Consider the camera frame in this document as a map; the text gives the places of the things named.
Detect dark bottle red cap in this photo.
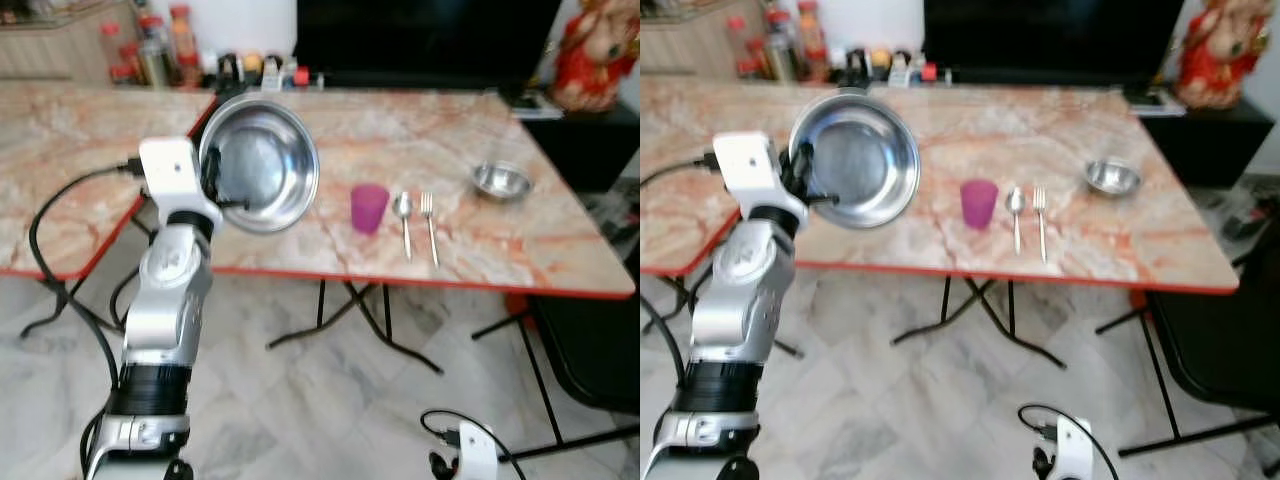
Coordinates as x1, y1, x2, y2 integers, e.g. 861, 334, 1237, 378
764, 8, 797, 83
138, 14, 170, 87

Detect black television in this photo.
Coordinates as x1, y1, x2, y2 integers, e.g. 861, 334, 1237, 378
295, 0, 562, 91
922, 0, 1187, 87

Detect red and gold figurine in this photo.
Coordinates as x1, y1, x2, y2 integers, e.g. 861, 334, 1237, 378
549, 0, 641, 113
1174, 0, 1263, 109

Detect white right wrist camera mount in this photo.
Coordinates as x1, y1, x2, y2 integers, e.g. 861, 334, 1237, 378
1055, 416, 1095, 480
458, 420, 499, 480

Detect black metal table legs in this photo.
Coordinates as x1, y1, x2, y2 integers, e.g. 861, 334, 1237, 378
267, 280, 446, 376
890, 275, 1067, 370

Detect clear bottle red cap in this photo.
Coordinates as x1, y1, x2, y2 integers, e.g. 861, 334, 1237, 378
100, 22, 127, 83
726, 15, 752, 77

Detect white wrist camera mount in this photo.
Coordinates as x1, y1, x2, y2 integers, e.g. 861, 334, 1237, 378
1055, 416, 1095, 480
138, 137, 223, 233
458, 420, 499, 480
712, 131, 808, 231

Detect steel fork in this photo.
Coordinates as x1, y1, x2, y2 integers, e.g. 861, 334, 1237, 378
1032, 187, 1052, 264
420, 192, 441, 268

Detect black cabinet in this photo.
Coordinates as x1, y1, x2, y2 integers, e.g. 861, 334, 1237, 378
1140, 94, 1277, 191
515, 98, 641, 197

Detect large steel plate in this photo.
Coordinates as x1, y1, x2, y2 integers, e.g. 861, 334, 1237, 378
788, 89, 922, 231
198, 92, 321, 235

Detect small steel bowl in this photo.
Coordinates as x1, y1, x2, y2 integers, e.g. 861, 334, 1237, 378
1085, 158, 1143, 198
472, 162, 533, 202

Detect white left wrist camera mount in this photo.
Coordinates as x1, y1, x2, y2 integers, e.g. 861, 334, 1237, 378
138, 137, 223, 233
712, 131, 808, 231

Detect purple plastic cup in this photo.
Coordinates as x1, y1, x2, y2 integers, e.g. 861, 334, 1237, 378
960, 179, 1000, 231
350, 183, 390, 236

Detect steel spoon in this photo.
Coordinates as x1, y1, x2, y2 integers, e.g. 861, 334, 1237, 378
1006, 187, 1027, 256
393, 192, 414, 261

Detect orange bottle red cap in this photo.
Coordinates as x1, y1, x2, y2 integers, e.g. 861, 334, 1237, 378
168, 4, 201, 87
795, 0, 829, 83

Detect black chair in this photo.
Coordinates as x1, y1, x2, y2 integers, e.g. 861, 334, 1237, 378
1095, 288, 1280, 459
470, 294, 641, 462

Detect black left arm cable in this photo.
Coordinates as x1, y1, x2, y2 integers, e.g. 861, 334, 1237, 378
640, 152, 721, 386
27, 158, 151, 403

